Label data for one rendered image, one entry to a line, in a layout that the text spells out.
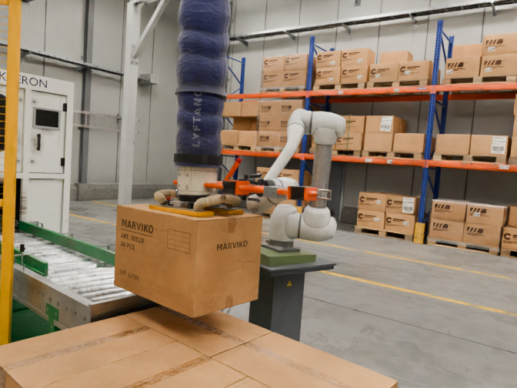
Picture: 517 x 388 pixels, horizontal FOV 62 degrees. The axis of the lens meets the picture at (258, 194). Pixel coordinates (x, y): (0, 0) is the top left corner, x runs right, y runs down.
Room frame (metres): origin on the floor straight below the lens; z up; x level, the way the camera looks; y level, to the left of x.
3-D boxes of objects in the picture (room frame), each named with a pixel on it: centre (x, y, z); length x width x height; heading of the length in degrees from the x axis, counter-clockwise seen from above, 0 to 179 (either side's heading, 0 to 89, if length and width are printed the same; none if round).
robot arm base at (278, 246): (2.62, -0.14, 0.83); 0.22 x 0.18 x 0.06; 38
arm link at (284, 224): (2.61, -0.17, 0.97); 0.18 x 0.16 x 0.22; 81
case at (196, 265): (2.04, 0.33, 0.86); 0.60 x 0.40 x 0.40; 49
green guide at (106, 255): (3.39, 1.51, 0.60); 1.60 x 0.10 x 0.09; 50
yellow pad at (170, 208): (1.93, 0.35, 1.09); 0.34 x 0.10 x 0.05; 49
